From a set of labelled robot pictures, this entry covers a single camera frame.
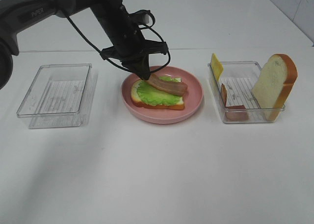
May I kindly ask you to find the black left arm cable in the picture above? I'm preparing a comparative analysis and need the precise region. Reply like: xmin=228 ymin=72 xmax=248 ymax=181
xmin=40 ymin=0 xmax=171 ymax=73

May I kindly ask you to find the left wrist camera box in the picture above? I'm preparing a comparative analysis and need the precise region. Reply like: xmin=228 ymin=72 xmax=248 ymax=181
xmin=129 ymin=9 xmax=154 ymax=25

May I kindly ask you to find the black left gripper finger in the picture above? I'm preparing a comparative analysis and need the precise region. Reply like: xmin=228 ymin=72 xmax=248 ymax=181
xmin=122 ymin=59 xmax=143 ymax=78
xmin=139 ymin=54 xmax=151 ymax=80

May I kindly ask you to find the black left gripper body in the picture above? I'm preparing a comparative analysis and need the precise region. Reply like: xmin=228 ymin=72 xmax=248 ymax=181
xmin=92 ymin=0 xmax=168 ymax=61

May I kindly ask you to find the clear plastic container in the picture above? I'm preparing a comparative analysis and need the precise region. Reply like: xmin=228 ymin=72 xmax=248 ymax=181
xmin=208 ymin=61 xmax=285 ymax=124
xmin=16 ymin=64 xmax=98 ymax=129

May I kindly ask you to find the yellow cheese slice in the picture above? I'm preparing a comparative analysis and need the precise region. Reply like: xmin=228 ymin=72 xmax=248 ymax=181
xmin=210 ymin=53 xmax=224 ymax=82

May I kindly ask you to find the clear plastic left container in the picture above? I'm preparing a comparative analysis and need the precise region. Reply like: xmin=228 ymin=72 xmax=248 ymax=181
xmin=16 ymin=64 xmax=98 ymax=129

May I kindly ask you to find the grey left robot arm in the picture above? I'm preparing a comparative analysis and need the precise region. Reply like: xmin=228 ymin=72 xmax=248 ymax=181
xmin=0 ymin=0 xmax=170 ymax=87

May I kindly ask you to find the bread slice in right container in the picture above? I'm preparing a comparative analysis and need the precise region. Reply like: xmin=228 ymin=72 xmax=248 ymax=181
xmin=251 ymin=53 xmax=298 ymax=122

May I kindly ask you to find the pink round plate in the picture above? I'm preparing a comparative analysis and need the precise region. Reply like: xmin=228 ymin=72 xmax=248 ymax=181
xmin=121 ymin=66 xmax=204 ymax=124

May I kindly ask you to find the clear plastic right container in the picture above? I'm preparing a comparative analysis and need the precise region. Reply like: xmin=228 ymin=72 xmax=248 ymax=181
xmin=208 ymin=61 xmax=285 ymax=124

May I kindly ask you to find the bacon strip from container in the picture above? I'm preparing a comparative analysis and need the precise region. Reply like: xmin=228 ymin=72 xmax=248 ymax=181
xmin=221 ymin=84 xmax=249 ymax=122
xmin=146 ymin=74 xmax=188 ymax=96

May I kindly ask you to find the bread slice from container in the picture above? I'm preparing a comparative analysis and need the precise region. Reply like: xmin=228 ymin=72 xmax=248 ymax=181
xmin=131 ymin=75 xmax=187 ymax=110

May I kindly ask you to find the green lettuce leaf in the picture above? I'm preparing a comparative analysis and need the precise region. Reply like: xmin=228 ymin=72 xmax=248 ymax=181
xmin=131 ymin=80 xmax=184 ymax=108

